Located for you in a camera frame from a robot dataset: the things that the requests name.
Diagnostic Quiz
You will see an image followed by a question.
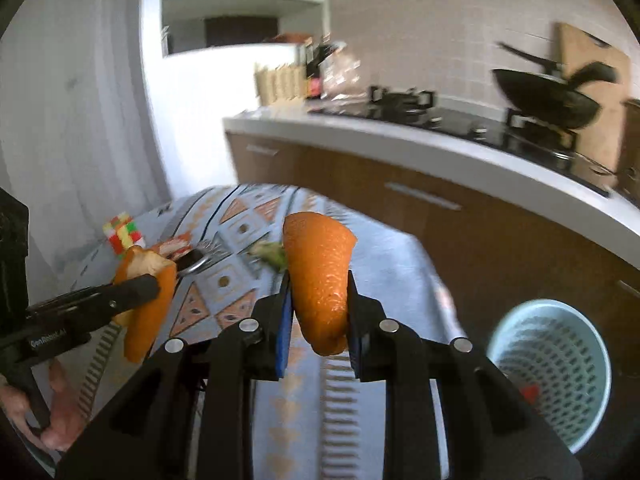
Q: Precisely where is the person's left hand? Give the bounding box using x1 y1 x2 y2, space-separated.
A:
0 360 93 453

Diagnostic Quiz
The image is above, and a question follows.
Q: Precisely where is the broccoli piece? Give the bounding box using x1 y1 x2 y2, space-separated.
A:
250 241 288 268

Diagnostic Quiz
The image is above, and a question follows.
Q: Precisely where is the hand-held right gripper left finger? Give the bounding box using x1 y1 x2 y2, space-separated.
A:
55 275 293 480

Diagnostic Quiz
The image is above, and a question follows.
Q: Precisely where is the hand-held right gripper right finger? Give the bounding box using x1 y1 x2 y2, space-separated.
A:
346 271 586 480

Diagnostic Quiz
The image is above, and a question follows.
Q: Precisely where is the beige slatted utensil basket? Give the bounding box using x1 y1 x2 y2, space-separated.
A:
254 62 307 106

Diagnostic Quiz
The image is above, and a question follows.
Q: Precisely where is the orange peel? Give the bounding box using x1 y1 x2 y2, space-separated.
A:
282 211 358 356
112 246 178 363

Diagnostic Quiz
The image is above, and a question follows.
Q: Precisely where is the dark sauce bottle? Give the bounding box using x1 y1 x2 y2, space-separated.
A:
305 42 327 98

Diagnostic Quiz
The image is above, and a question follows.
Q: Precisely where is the red snack wrapper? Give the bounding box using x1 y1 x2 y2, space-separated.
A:
150 239 193 261

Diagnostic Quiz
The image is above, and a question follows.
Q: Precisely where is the black wok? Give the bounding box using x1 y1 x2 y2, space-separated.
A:
492 41 601 131

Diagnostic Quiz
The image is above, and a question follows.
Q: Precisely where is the brown rice cooker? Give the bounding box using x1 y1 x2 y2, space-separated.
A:
620 100 640 196

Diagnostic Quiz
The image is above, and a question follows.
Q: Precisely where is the black gas stove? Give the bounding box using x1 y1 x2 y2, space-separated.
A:
307 86 613 196

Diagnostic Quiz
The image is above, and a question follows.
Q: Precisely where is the wooden cutting board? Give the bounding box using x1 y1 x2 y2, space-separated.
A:
557 22 632 176

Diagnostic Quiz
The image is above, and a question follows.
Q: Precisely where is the small metal strainer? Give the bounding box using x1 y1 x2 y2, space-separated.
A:
175 242 216 276

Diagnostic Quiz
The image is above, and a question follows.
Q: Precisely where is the black ladle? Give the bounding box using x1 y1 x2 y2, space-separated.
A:
562 61 617 92

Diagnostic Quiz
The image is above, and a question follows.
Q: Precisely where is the colourful puzzle cube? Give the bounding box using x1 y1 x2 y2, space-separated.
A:
102 214 146 258

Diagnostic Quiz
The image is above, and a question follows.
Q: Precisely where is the light blue perforated basket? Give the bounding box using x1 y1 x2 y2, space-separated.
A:
486 299 613 456

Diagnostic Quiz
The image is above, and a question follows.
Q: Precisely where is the clear plastic bag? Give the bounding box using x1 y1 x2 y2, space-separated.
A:
325 52 362 98

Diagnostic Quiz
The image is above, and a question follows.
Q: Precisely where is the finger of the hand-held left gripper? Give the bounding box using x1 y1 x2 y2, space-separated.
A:
60 274 162 332

